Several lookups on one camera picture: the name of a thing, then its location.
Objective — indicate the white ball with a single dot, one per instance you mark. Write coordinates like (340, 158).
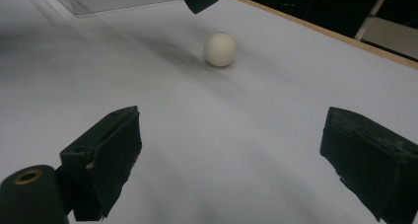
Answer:
(220, 49)

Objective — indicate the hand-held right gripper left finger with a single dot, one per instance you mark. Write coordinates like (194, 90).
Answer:
(105, 158)

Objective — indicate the white table frame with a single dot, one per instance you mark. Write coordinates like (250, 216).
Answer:
(387, 33)

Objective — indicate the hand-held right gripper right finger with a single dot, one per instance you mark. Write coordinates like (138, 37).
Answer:
(374, 164)

